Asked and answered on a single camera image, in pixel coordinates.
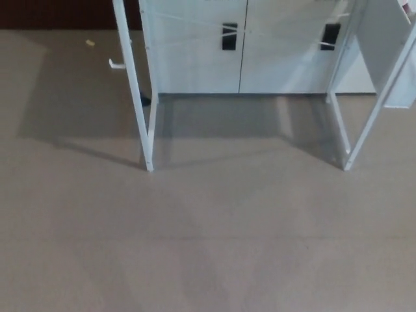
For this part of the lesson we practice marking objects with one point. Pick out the white table with metal legs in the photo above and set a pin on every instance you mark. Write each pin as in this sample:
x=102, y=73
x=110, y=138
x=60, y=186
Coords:
x=143, y=130

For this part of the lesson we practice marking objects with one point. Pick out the small black floor object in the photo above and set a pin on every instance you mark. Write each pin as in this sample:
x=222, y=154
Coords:
x=145, y=99

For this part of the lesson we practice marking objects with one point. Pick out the white cabinet with doors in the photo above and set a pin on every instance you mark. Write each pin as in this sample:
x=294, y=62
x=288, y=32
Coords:
x=195, y=71

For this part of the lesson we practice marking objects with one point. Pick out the small yellow scrap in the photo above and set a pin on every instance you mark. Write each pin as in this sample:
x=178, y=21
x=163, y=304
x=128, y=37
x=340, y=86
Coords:
x=89, y=42

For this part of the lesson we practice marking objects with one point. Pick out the grey flat panel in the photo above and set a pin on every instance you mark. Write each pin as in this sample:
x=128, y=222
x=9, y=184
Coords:
x=380, y=48

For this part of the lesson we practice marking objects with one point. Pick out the white bracket on floor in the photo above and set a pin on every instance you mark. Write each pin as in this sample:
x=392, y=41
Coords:
x=116, y=66

